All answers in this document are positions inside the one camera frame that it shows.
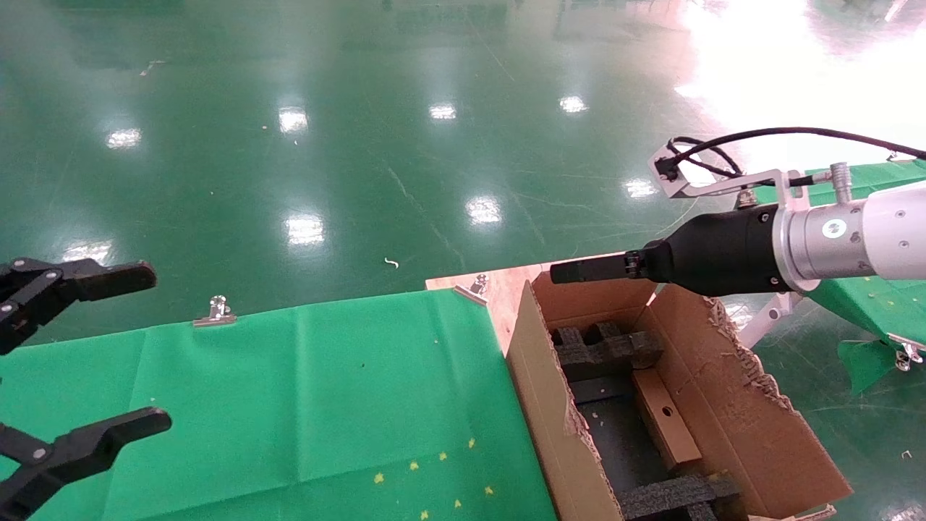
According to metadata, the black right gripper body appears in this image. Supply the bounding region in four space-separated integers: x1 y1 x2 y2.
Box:
640 205 786 297

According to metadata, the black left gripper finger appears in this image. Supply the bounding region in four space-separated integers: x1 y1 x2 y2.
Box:
0 258 158 355
0 407 173 521

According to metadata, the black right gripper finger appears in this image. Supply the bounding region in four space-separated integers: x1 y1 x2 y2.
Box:
550 252 645 284

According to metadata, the small brown cardboard box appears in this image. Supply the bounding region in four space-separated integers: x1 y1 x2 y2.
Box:
632 368 704 471

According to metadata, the large open cardboard carton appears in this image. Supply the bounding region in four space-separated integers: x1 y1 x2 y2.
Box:
506 271 853 521

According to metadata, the white table leg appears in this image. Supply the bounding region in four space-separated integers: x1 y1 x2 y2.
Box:
734 289 804 348

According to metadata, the silver binder clip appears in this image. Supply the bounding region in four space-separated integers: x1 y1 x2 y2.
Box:
454 274 490 306
890 334 925 372
192 295 237 328

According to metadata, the small green table cloth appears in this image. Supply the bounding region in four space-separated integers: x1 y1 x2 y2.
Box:
803 159 926 395

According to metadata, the large green table cloth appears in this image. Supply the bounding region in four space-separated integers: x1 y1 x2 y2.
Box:
0 288 558 521

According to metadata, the dark grey inner panel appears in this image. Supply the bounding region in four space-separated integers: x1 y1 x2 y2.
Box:
568 376 663 493

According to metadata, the silver camera mount bracket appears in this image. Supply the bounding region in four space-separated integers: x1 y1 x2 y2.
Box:
687 163 854 211

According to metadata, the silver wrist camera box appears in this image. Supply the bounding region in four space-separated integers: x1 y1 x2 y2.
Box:
649 141 697 198

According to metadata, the black camera cable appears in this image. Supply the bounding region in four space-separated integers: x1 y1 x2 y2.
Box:
666 128 926 189

